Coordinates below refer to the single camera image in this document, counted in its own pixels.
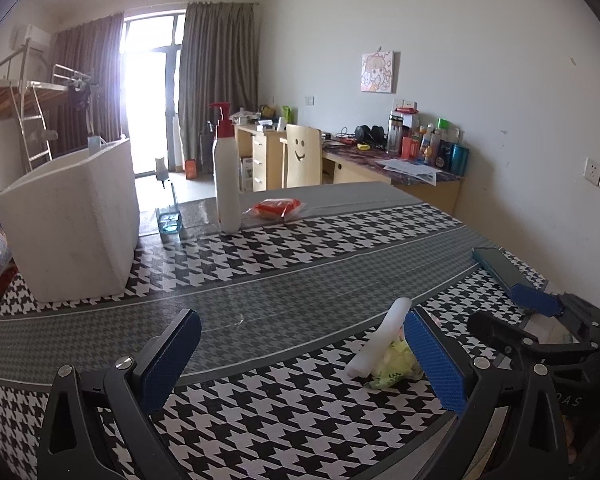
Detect group of toiletry bottles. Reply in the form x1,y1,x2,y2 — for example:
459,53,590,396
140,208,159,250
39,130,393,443
402,117,469,177

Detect clear thermos bottle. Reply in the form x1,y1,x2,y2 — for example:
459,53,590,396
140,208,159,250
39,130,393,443
386,110,406,156

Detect black white houndstooth tablecloth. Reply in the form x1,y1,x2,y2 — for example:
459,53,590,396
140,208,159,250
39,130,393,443
0,182,600,480

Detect wooden chair with smiley face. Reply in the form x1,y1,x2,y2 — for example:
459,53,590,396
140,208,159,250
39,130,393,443
282,124,324,190

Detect pink cartoon wall picture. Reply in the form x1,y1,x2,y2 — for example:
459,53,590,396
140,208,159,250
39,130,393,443
361,51,397,94

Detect glass balcony door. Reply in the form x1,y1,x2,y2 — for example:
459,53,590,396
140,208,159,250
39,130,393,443
122,10,186,177

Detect red snack packet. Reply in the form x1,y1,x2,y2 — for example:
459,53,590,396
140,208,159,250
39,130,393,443
242,197,306,222

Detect white air conditioner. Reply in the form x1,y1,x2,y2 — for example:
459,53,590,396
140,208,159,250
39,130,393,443
12,24,52,51

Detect white printed papers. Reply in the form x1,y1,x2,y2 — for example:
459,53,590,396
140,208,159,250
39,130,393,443
375,159,444,187

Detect black headphones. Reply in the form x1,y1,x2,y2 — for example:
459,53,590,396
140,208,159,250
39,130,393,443
355,125,387,147

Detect white bottle with red pump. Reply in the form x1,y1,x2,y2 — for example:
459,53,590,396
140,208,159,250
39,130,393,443
208,102,242,234

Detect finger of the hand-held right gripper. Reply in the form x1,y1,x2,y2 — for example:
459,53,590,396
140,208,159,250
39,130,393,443
467,310,599,377
511,283,590,318

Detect yellow green plastic bag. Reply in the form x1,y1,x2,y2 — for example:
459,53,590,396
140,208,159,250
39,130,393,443
365,337,427,390

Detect white roll with yellow bag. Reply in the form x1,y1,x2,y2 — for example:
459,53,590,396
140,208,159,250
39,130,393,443
344,297,412,380

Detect clear glass container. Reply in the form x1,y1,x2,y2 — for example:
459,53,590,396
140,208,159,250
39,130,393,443
155,180,182,235

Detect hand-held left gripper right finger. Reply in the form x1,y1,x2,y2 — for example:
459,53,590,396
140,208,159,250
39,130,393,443
402,306,572,480

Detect light wooden desk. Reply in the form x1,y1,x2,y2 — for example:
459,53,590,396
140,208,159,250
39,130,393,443
234,122,465,217

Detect brown curtain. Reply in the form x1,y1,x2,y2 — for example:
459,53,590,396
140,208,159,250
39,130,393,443
50,12,129,153
177,1,259,162

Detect white foam box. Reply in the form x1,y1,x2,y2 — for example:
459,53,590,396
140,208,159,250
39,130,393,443
0,137,141,304

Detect dark hanging clothes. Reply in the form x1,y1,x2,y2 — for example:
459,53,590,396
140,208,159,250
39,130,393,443
65,80,94,111

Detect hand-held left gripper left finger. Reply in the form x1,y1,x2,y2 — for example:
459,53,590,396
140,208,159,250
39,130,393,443
37,308,202,480

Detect teal smartphone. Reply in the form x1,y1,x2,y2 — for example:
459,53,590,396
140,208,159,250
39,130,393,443
471,246,537,297

